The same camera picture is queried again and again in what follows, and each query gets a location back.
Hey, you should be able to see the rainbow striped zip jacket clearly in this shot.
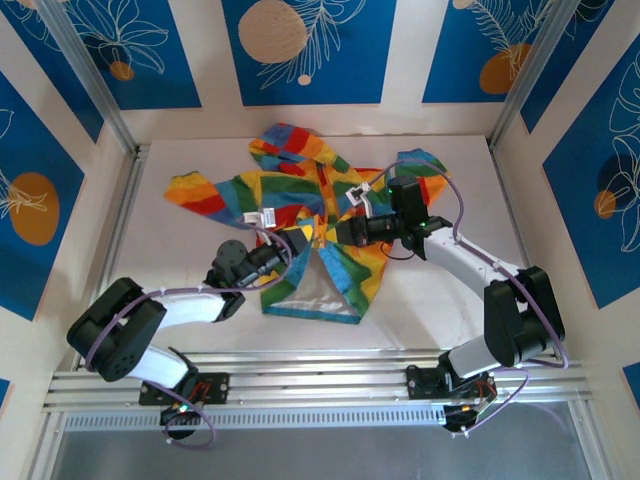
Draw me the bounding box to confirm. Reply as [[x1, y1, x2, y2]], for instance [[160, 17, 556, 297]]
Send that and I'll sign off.
[[163, 122, 451, 326]]

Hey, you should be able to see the grey metal sheet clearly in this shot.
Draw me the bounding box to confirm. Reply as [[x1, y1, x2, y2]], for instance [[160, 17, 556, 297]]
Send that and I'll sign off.
[[49, 424, 596, 480]]

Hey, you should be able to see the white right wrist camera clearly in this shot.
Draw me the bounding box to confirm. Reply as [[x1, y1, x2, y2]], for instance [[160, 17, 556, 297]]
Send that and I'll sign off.
[[345, 182, 375, 212]]

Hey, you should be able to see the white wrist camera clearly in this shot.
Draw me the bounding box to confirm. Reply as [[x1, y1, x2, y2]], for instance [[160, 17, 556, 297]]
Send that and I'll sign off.
[[243, 206, 277, 246], [345, 182, 375, 212]]

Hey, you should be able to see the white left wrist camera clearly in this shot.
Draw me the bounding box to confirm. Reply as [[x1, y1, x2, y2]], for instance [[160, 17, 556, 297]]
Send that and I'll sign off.
[[243, 206, 277, 246]]

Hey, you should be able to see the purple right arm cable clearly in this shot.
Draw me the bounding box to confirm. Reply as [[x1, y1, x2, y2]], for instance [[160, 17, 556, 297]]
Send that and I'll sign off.
[[367, 158, 571, 439]]

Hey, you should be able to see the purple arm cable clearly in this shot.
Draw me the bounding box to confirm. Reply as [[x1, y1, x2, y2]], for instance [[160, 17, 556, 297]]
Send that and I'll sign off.
[[367, 158, 571, 439], [84, 224, 294, 451]]

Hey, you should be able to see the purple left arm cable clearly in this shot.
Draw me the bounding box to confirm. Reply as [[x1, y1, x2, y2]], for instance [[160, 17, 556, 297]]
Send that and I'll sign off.
[[84, 224, 294, 451]]

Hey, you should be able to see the aluminium side rail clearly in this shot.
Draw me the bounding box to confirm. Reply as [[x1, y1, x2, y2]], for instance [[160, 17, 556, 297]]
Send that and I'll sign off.
[[74, 142, 151, 371], [487, 142, 561, 361]]

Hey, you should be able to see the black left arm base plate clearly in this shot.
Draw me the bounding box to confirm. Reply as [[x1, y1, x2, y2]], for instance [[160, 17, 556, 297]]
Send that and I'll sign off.
[[138, 372, 230, 406]]

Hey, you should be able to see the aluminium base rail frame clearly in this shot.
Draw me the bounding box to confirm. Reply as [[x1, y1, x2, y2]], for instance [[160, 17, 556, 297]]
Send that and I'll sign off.
[[42, 349, 596, 414]]

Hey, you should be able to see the blue floral wall panel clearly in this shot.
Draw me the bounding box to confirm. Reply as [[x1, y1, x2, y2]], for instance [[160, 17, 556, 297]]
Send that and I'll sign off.
[[0, 0, 105, 145], [221, 0, 397, 107], [422, 0, 557, 105], [59, 0, 203, 110], [519, 0, 640, 135], [0, 72, 86, 322], [542, 49, 640, 310]]

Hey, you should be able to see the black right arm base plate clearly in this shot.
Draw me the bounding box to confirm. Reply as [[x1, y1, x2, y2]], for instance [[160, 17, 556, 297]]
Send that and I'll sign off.
[[405, 364, 497, 401]]

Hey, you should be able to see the aluminium corner post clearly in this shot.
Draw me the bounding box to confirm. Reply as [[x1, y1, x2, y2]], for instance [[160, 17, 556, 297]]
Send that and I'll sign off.
[[489, 0, 574, 149], [37, 0, 139, 154]]

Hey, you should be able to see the grey slotted cable duct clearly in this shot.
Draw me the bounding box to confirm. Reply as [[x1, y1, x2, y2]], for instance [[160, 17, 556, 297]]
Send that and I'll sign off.
[[62, 403, 574, 432]]

